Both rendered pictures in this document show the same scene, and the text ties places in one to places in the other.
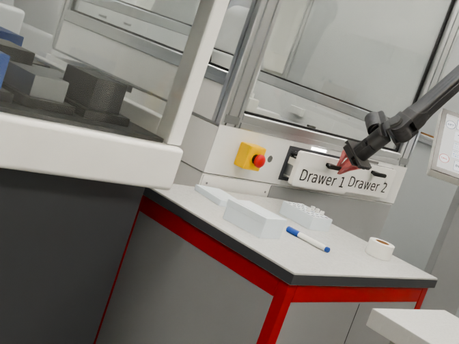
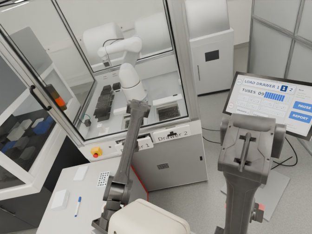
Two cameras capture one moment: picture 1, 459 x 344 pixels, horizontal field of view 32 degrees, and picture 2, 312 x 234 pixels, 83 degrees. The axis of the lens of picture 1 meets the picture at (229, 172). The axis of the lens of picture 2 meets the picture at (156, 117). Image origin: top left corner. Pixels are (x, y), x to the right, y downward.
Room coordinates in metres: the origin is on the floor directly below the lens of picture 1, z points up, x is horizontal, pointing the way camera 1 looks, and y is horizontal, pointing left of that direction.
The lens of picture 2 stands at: (2.18, -1.26, 1.88)
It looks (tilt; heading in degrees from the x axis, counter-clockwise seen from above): 38 degrees down; 56
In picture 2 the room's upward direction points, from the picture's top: 19 degrees counter-clockwise
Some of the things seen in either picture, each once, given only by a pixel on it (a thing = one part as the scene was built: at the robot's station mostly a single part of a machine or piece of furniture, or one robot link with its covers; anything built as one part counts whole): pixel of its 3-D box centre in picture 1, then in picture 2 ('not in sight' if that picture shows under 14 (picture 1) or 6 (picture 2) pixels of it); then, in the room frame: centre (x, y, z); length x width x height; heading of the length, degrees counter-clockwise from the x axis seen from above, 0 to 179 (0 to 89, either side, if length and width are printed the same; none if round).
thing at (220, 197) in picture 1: (219, 196); (81, 173); (2.13, 0.00, 0.77); 0.13 x 0.09 x 0.02; 39
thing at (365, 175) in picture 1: (367, 179); (172, 133); (2.80, -0.47, 0.87); 0.29 x 0.02 x 0.11; 137
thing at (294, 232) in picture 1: (307, 239); (77, 206); (1.98, -0.24, 0.77); 0.14 x 0.02 x 0.02; 50
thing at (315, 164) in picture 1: (322, 173); (134, 146); (2.54, -0.28, 0.87); 0.29 x 0.02 x 0.11; 137
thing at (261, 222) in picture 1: (254, 218); (60, 200); (1.91, -0.10, 0.79); 0.13 x 0.09 x 0.05; 53
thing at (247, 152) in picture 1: (251, 156); (96, 152); (2.32, -0.04, 0.88); 0.07 x 0.05 x 0.07; 137
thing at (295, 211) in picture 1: (305, 216); (104, 180); (2.22, -0.24, 0.78); 0.12 x 0.08 x 0.04; 44
